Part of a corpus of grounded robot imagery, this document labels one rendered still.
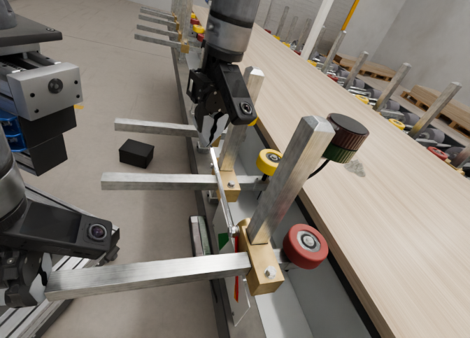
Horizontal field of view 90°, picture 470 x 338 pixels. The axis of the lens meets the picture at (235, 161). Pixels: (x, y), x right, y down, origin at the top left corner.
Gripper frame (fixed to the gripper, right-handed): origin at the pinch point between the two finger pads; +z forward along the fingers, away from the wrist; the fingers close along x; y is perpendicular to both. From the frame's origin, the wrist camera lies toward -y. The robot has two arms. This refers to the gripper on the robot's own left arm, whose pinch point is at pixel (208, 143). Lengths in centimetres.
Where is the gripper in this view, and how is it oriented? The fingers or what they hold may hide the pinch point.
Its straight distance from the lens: 53.6
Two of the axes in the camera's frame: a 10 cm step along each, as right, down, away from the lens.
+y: -5.5, -6.3, 5.6
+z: -2.7, 7.6, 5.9
